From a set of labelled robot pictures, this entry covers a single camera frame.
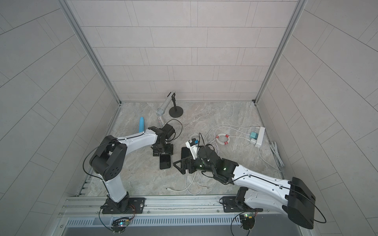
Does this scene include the phone with pink case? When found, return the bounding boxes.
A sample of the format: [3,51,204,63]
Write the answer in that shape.
[159,153,172,170]

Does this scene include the white charging cable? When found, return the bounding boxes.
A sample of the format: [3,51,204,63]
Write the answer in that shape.
[165,171,210,196]

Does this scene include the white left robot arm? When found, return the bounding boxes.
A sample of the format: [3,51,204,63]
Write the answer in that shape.
[89,124,176,204]

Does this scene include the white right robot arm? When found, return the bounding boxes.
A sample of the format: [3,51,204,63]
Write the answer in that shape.
[173,145,316,230]

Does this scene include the glittery silver microphone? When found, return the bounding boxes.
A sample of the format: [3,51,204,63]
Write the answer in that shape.
[157,116,165,127]

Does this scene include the blue microphone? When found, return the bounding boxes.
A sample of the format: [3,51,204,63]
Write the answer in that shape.
[138,117,145,132]

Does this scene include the white silver microphone in stand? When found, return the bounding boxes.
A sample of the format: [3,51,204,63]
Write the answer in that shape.
[157,91,175,117]

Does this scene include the black microphone stand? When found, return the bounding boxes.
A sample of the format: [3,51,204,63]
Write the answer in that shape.
[169,92,184,118]

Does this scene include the teal charger plug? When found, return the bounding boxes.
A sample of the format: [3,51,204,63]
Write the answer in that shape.
[250,132,258,140]

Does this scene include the white power strip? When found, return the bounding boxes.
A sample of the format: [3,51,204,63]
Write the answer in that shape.
[255,126,265,148]

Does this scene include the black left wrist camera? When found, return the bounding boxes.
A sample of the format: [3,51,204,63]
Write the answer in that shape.
[162,124,175,140]

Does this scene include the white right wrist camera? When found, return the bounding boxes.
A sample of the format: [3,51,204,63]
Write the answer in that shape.
[186,138,199,160]

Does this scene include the coiled white cable red ties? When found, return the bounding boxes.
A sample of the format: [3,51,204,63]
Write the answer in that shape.
[205,123,259,147]

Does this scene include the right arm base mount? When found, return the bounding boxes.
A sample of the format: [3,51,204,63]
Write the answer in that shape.
[219,196,263,213]

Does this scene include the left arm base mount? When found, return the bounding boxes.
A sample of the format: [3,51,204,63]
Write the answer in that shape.
[100,198,146,214]

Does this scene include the white power strip cord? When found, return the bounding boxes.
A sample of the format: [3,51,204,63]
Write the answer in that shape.
[259,141,285,172]

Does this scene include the aluminium front rail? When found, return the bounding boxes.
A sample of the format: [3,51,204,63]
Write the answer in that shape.
[58,195,294,230]

